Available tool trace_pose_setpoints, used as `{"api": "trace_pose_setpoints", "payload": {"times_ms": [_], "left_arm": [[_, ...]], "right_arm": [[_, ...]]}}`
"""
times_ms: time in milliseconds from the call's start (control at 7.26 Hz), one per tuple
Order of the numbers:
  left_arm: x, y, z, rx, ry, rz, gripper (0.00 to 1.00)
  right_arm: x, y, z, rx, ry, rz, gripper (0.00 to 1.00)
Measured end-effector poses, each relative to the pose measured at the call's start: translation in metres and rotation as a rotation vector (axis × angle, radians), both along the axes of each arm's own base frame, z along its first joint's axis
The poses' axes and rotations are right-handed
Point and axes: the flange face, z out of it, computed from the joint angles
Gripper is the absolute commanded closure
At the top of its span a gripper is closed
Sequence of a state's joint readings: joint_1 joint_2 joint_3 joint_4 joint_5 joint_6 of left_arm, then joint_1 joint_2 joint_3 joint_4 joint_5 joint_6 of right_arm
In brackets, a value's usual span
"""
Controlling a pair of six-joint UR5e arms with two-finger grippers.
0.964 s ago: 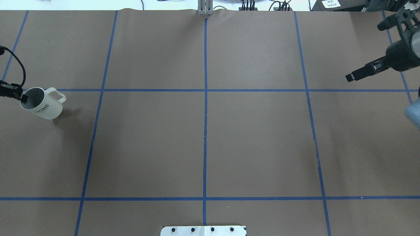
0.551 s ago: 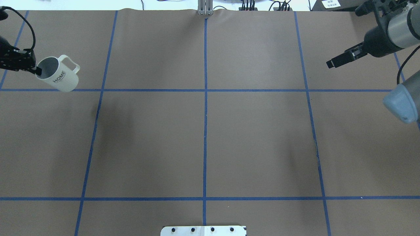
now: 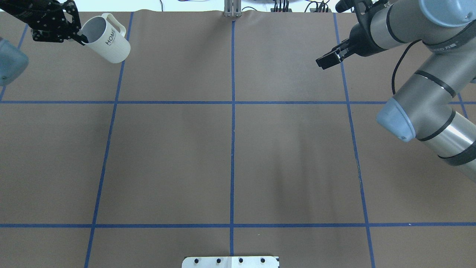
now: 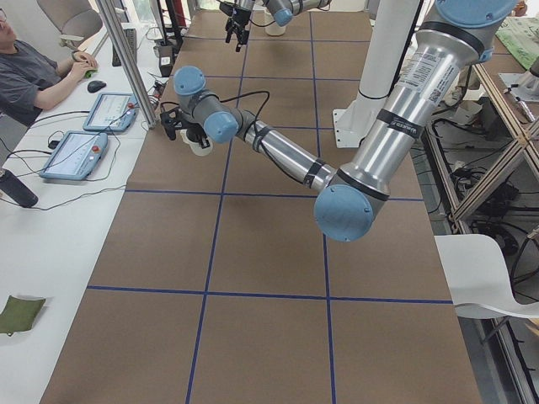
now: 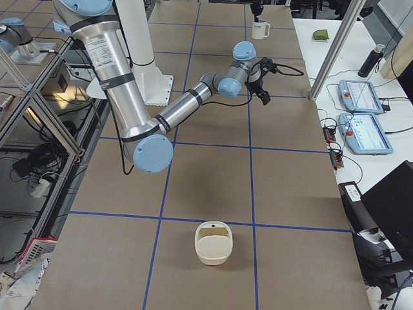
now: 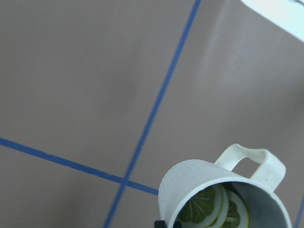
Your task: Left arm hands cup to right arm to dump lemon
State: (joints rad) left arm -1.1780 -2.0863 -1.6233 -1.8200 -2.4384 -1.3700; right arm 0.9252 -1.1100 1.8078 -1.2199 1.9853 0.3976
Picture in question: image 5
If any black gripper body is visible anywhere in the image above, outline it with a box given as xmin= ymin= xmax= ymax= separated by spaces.
xmin=250 ymin=0 xmax=264 ymax=16
xmin=247 ymin=57 xmax=277 ymax=92

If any white HOME mug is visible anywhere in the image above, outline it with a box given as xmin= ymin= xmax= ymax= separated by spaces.
xmin=252 ymin=19 xmax=271 ymax=39

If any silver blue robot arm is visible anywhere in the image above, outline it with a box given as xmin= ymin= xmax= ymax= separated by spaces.
xmin=53 ymin=1 xmax=278 ymax=173

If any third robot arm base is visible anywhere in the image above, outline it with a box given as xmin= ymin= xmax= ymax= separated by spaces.
xmin=1 ymin=17 xmax=55 ymax=65

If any green cloth pouch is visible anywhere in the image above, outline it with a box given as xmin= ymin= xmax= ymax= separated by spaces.
xmin=312 ymin=29 xmax=330 ymax=41

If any orange terminal block strip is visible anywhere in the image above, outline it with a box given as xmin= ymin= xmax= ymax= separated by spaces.
xmin=322 ymin=126 xmax=344 ymax=171

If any far teach pendant tablet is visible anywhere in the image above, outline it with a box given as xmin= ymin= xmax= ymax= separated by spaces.
xmin=338 ymin=80 xmax=384 ymax=114

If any teach pendant tablet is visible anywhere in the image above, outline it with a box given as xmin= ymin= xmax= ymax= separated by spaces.
xmin=337 ymin=112 xmax=394 ymax=155
xmin=338 ymin=80 xmax=384 ymax=114

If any near teach pendant tablet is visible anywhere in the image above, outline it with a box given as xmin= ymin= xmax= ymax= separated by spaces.
xmin=337 ymin=112 xmax=394 ymax=155

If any black water bottle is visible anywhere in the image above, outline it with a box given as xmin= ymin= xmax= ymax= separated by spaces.
xmin=358 ymin=44 xmax=385 ymax=78

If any cream plastic basket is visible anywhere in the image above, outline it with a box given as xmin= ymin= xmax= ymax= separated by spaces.
xmin=194 ymin=221 xmax=233 ymax=265

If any black Huawei monitor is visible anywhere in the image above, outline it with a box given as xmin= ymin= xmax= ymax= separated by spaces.
xmin=361 ymin=160 xmax=412 ymax=259

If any aluminium corner post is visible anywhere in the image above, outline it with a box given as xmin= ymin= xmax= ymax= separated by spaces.
xmin=308 ymin=0 xmax=366 ymax=101

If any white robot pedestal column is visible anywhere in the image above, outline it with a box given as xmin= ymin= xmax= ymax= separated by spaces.
xmin=114 ymin=0 xmax=174 ymax=106

